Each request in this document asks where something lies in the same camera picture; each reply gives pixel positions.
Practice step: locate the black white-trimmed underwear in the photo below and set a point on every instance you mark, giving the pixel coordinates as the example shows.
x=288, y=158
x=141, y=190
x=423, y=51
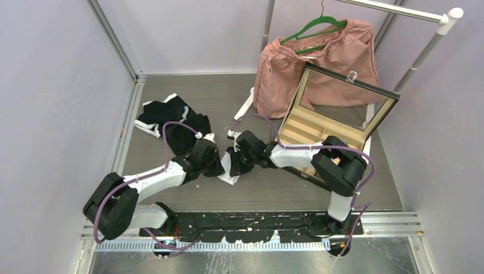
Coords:
x=175, y=120

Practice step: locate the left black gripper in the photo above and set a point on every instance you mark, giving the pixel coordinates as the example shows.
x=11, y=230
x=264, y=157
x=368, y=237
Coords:
x=217, y=170

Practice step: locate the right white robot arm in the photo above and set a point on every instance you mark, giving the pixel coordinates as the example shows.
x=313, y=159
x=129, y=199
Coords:
x=340, y=167

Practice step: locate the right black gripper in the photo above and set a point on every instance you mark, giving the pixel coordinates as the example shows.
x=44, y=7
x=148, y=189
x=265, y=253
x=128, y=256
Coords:
x=238, y=168

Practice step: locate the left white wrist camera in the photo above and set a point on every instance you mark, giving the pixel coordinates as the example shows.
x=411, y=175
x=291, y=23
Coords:
x=209, y=137

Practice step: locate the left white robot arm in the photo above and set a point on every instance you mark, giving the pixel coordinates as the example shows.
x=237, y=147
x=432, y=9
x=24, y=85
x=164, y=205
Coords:
x=116, y=204

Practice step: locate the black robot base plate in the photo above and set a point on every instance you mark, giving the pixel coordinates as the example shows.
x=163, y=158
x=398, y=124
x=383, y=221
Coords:
x=252, y=227

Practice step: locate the white black-trimmed underwear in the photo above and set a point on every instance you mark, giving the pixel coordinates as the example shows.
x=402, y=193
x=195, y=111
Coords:
x=228, y=176

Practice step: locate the white metal clothes rack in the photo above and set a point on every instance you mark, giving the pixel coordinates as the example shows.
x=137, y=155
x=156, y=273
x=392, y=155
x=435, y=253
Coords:
x=407, y=32

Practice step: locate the black compartment storage box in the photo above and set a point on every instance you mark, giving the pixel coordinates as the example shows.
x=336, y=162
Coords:
x=317, y=110

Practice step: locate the pink hanging shorts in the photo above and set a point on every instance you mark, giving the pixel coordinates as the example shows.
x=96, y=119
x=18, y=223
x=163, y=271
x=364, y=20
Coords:
x=281, y=64

